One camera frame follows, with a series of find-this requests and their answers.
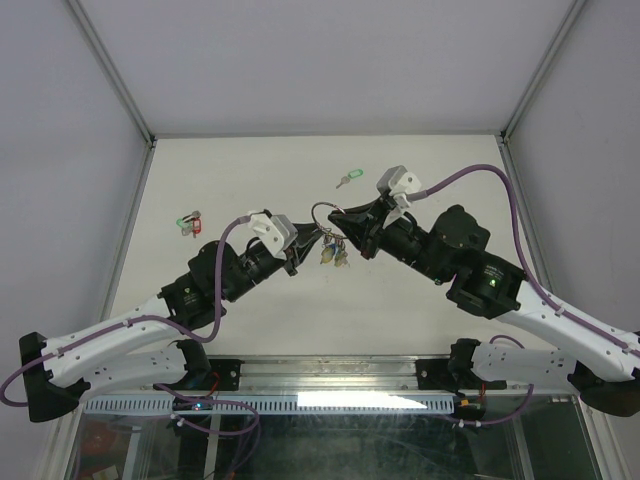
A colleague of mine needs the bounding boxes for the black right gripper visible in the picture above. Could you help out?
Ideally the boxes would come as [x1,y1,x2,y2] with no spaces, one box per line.
[327,196,451,286]

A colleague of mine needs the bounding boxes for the right aluminium frame post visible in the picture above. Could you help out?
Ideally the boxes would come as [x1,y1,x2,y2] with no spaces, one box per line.
[500,0,590,143]

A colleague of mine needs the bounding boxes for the metal mounting rail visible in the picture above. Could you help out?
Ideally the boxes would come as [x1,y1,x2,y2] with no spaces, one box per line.
[188,355,454,395]

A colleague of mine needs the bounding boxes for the key with red tag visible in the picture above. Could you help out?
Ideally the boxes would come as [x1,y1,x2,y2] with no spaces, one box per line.
[190,218,202,238]

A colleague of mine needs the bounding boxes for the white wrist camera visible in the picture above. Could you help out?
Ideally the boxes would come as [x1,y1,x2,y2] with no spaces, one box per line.
[376,165,422,229]
[248,211,298,260]

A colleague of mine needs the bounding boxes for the key with green tag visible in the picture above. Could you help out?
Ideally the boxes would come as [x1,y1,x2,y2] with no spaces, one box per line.
[176,211,201,236]
[336,169,364,189]

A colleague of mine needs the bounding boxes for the aluminium frame post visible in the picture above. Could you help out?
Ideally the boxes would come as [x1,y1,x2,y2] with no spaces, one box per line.
[500,0,590,143]
[63,0,156,148]

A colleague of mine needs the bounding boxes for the white slotted cable duct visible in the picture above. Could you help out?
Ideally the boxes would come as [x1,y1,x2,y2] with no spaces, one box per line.
[84,391,455,416]

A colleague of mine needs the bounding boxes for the key with green tag left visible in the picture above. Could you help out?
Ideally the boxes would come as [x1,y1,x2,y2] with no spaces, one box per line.
[176,211,201,236]

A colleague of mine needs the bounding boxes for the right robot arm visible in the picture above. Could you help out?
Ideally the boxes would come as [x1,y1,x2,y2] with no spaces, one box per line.
[328,199,639,417]

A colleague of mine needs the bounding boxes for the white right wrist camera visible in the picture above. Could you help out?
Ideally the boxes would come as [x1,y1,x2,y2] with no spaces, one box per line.
[376,165,422,229]

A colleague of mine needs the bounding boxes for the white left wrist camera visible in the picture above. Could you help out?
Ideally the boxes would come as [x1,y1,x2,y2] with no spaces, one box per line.
[248,211,298,260]

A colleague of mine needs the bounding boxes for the silver keyring with keys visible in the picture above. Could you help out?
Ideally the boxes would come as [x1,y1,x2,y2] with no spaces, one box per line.
[310,201,350,268]

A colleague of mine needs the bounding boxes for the left aluminium frame post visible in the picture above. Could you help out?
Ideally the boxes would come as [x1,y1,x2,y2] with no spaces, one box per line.
[63,0,156,148]

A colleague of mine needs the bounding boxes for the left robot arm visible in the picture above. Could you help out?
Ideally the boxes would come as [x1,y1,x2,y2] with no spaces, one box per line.
[19,213,322,423]

